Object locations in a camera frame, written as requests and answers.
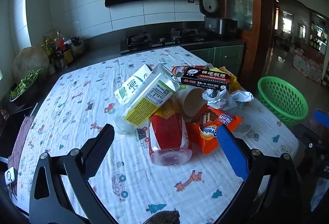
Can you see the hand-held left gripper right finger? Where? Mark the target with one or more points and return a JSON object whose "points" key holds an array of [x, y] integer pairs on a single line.
{"points": [[231, 152]]}

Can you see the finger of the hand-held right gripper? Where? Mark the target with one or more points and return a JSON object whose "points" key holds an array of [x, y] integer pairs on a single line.
{"points": [[322, 117], [312, 148]]}

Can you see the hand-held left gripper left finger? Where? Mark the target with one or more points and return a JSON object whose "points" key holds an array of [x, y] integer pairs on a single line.
{"points": [[100, 152]]}

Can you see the green plastic basket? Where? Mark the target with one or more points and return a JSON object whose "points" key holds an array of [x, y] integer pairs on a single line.
{"points": [[280, 100]]}

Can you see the beige paper cup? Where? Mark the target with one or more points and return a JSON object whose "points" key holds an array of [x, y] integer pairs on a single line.
{"points": [[195, 103]]}

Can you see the small clear plastic scrap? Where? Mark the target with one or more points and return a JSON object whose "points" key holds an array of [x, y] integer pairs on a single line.
{"points": [[243, 131]]}

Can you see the pale blue cloth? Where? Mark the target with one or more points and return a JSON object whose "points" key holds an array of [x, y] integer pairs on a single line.
{"points": [[320, 195]]}

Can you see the orange snack packet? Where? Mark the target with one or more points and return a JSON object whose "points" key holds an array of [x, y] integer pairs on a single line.
{"points": [[205, 134]]}

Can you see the clear plastic bottle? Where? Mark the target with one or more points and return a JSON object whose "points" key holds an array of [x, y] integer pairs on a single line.
{"points": [[124, 127]]}

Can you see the white patterned playpen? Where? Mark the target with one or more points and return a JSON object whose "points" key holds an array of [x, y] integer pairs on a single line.
{"points": [[307, 68]]}

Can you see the crumpled white tissue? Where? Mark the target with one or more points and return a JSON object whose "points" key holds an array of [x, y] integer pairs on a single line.
{"points": [[221, 100]]}

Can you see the printed white tablecloth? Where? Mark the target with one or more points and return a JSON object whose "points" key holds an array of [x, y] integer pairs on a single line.
{"points": [[77, 100]]}

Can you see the red printed cup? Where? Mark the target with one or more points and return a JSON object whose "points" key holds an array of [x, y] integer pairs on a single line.
{"points": [[169, 134]]}

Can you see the yellow wrapper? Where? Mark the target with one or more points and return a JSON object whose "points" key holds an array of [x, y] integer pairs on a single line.
{"points": [[235, 84]]}

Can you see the green white milk carton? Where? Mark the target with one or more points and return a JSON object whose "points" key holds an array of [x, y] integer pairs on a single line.
{"points": [[146, 95]]}

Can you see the black cardboard box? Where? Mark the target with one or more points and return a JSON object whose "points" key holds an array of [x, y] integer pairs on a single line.
{"points": [[205, 77]]}

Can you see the pink towel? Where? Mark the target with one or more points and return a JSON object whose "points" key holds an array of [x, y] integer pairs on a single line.
{"points": [[20, 141]]}

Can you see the background display shelf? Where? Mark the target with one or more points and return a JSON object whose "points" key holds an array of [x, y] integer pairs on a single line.
{"points": [[318, 33]]}

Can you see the dark metal basin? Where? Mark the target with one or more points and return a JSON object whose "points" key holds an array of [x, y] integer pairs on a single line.
{"points": [[28, 99]]}

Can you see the brown mesh object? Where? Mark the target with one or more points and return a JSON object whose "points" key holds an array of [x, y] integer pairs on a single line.
{"points": [[162, 217]]}

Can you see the dark kitchen sink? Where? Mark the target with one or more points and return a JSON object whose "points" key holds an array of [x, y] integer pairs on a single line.
{"points": [[10, 131]]}

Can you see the small white device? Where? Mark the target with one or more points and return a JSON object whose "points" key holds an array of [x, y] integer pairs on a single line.
{"points": [[10, 176]]}

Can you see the green base cabinet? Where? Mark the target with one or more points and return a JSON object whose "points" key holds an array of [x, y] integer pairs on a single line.
{"points": [[223, 55]]}

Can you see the leafy green vegetables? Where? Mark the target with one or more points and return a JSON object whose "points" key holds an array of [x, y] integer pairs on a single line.
{"points": [[23, 84]]}

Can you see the metal pot with lid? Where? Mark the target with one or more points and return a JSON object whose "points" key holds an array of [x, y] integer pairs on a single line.
{"points": [[77, 46]]}

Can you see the cluster of condiment bottles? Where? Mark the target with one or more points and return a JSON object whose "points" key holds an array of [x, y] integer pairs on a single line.
{"points": [[57, 46]]}

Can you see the wooden glass cabinet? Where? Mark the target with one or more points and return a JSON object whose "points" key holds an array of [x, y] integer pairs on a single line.
{"points": [[262, 21]]}

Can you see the round wooden cutting board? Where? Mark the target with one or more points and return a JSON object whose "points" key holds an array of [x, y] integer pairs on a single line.
{"points": [[29, 62]]}

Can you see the black rice cooker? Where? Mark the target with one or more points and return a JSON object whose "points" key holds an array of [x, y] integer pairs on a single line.
{"points": [[221, 27]]}

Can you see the black gas stove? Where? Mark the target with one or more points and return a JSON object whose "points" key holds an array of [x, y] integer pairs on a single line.
{"points": [[159, 41]]}

